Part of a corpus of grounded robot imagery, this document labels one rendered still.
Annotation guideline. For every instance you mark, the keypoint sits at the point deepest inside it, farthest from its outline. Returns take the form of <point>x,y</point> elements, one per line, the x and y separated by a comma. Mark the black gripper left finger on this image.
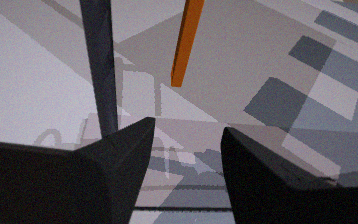
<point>96,184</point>

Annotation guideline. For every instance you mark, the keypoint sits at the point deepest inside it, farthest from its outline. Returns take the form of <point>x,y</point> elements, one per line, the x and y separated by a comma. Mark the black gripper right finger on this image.
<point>265,188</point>

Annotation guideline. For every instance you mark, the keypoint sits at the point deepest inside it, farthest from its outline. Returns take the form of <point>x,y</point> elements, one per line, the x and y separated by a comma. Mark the orange handle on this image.
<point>190,19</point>

